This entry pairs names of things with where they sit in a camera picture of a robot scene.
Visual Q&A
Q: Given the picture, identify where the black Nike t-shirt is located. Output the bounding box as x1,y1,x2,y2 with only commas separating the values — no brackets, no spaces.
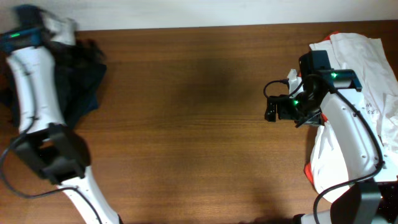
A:
53,39,105,66

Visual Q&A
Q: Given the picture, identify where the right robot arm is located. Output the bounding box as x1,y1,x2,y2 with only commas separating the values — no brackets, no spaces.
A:
264,50,397,223

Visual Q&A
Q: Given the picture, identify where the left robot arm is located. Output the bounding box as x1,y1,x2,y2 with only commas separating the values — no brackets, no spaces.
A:
1,4,122,223

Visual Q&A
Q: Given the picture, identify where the red garment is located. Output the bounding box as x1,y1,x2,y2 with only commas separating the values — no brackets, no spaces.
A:
303,30,341,186

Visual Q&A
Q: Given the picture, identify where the white t-shirt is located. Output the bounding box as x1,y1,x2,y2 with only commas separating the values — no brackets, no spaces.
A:
310,33,397,193

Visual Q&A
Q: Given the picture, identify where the folded black shirt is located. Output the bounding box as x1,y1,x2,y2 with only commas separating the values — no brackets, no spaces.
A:
0,62,108,131

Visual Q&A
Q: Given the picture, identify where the folded navy shirt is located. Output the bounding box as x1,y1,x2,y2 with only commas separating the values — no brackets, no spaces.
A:
63,94,99,128

